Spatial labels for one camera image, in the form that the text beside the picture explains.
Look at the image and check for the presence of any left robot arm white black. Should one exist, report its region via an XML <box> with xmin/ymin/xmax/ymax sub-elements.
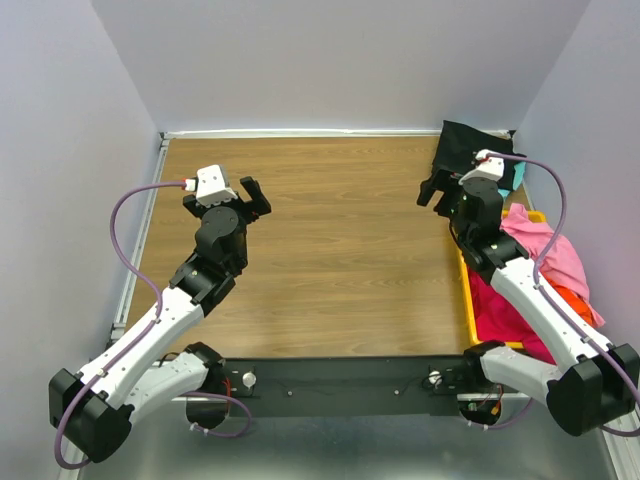
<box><xmin>49</xmin><ymin>168</ymin><xmax>271</xmax><ymax>470</ymax></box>

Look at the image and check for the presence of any folded black t shirt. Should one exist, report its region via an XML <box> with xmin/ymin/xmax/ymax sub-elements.
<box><xmin>432</xmin><ymin>120</ymin><xmax>515</xmax><ymax>174</ymax></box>

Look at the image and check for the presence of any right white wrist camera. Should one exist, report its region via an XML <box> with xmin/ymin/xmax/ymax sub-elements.
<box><xmin>458</xmin><ymin>149</ymin><xmax>505</xmax><ymax>186</ymax></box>

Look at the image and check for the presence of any light pink t shirt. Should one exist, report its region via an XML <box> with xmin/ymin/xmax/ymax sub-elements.
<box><xmin>501</xmin><ymin>203</ymin><xmax>605</xmax><ymax>328</ymax></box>

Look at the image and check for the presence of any aluminium frame rail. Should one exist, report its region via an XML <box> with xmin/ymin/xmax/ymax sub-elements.
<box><xmin>102</xmin><ymin>130</ymin><xmax>516</xmax><ymax>361</ymax></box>

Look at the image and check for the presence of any magenta t shirt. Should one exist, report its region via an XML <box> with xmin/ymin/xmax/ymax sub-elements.
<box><xmin>468</xmin><ymin>270</ymin><xmax>555</xmax><ymax>365</ymax></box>

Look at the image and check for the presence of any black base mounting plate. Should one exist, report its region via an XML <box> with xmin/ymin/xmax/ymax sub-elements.
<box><xmin>184</xmin><ymin>353</ymin><xmax>506</xmax><ymax>431</ymax></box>

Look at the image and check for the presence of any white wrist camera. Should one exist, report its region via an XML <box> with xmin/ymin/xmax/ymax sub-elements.
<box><xmin>196</xmin><ymin>164</ymin><xmax>238</xmax><ymax>207</ymax></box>
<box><xmin>458</xmin><ymin>149</ymin><xmax>505</xmax><ymax>186</ymax></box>

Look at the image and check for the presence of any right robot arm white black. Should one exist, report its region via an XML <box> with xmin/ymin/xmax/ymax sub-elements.
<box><xmin>417</xmin><ymin>169</ymin><xmax>639</xmax><ymax>436</ymax></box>

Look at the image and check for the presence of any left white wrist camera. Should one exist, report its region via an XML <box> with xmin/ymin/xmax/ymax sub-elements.
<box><xmin>196</xmin><ymin>164</ymin><xmax>238</xmax><ymax>207</ymax></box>

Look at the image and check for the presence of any folded teal t shirt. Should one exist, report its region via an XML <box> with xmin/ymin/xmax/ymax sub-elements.
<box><xmin>498</xmin><ymin>160</ymin><xmax>526</xmax><ymax>198</ymax></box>

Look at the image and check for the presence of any yellow plastic bin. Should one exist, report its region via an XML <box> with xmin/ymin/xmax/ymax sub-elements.
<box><xmin>456</xmin><ymin>210</ymin><xmax>546</xmax><ymax>351</ymax></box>

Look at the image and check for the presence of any orange t shirt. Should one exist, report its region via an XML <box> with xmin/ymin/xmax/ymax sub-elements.
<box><xmin>548</xmin><ymin>279</ymin><xmax>597</xmax><ymax>327</ymax></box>

